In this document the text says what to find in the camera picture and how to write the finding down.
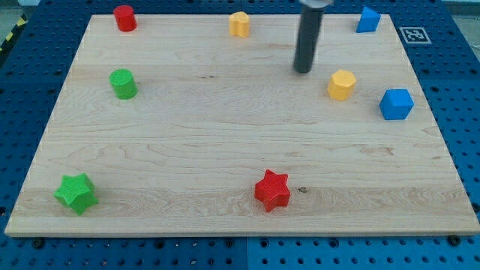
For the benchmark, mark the silver rod mount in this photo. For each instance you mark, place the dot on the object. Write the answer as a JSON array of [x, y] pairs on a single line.
[[316, 4]]

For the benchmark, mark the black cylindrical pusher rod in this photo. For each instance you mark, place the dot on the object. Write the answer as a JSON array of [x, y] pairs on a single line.
[[307, 38]]

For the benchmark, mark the yellow hexagon block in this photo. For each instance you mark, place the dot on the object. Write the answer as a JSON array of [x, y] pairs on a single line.
[[341, 85]]

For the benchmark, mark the blue cube block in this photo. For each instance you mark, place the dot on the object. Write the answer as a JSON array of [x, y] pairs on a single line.
[[396, 104]]

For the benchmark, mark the blue triangle block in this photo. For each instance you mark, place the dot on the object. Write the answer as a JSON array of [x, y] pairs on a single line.
[[369, 21]]

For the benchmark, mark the yellow heart block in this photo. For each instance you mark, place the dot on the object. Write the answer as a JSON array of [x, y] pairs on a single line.
[[239, 24]]

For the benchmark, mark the fiducial marker tag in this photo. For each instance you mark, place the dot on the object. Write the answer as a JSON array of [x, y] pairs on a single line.
[[415, 35]]

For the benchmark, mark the wooden board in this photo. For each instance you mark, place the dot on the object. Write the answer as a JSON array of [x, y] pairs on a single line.
[[213, 112]]

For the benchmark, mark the red star block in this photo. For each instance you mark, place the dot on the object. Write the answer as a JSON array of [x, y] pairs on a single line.
[[272, 191]]

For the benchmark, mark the red cylinder block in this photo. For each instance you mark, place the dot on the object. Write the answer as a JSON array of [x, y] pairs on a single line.
[[125, 18]]

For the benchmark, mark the green cylinder block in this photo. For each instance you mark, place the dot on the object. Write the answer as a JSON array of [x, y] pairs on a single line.
[[123, 84]]

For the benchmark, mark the black yellow hazard tape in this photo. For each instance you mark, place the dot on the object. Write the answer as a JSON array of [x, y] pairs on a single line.
[[14, 34]]

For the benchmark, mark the green star block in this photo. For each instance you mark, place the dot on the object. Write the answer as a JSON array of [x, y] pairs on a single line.
[[76, 192]]

